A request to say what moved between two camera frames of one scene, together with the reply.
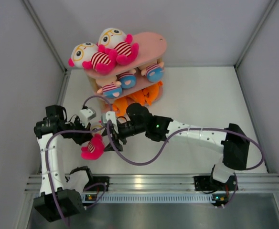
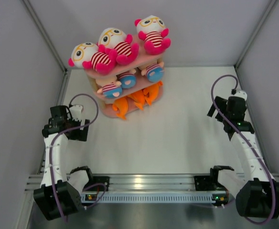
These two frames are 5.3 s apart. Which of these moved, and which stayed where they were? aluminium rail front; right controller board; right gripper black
Moved: right gripper black
Stayed: aluminium rail front; right controller board
